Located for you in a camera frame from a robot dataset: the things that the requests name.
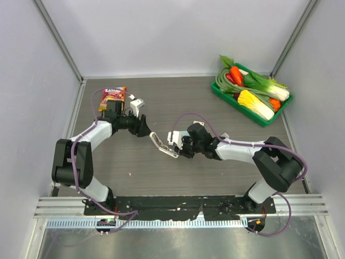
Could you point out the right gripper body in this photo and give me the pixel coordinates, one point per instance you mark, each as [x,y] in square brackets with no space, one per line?
[189,148]

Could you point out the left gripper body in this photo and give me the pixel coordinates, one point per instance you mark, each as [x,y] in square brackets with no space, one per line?
[132,124]

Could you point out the blue white stapler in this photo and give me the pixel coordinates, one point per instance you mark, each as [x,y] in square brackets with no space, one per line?
[184,133]

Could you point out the white staple box sleeve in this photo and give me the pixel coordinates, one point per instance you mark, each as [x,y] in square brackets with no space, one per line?
[198,122]

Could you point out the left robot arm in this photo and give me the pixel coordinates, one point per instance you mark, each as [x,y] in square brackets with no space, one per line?
[73,159]

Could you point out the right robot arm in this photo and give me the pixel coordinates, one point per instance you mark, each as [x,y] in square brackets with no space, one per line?
[278,165]

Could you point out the candy bag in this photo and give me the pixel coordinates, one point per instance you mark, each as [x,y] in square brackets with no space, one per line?
[117,94]

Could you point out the purple onion toy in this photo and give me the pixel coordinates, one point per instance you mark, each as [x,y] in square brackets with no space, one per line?
[236,95]

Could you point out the green long beans bundle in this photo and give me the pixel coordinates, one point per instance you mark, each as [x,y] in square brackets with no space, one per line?
[228,87]

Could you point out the napa cabbage toy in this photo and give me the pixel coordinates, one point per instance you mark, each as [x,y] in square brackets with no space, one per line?
[251,102]

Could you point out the red pepper toy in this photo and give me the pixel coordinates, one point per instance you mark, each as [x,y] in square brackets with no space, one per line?
[230,78]

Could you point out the orange carrot toy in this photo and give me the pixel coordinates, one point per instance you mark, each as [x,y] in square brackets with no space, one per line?
[236,75]

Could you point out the bok choy toy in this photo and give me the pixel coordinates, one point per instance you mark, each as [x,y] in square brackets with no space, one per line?
[258,82]

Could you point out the small orange tomato toy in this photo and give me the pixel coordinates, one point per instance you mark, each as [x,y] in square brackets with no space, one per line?
[276,104]

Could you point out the green plastic tray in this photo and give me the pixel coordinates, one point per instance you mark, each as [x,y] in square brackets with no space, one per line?
[229,99]

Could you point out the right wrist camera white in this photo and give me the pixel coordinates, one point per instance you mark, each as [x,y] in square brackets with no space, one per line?
[175,138]

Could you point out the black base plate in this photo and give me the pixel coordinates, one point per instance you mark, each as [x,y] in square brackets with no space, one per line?
[183,208]

